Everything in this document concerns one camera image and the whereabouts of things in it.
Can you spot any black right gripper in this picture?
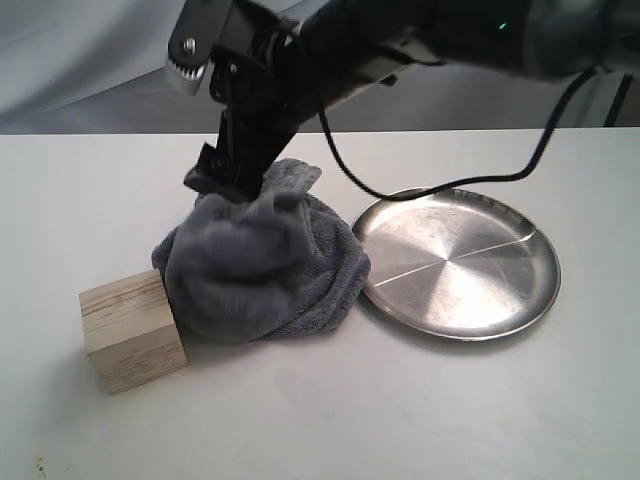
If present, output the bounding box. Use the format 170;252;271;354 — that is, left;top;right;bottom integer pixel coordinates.
183;9;330;203

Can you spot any grey fleece towel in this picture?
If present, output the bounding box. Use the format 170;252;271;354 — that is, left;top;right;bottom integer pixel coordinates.
151;158;371;344

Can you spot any wooden cube block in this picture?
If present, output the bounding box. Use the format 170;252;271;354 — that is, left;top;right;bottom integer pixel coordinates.
79;269;187;394

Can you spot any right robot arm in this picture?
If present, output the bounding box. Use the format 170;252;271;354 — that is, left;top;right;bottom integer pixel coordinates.
168;1;639;202

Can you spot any round steel plate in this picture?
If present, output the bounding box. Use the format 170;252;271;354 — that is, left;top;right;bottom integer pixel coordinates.
352;190;561;342

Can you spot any black stand leg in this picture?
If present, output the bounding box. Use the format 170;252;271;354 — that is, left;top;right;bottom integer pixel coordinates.
603;74;633;128

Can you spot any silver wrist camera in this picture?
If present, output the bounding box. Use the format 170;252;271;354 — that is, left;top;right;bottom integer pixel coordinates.
165;0;233;96

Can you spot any black cable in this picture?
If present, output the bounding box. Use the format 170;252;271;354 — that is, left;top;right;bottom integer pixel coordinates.
315;64;599;202

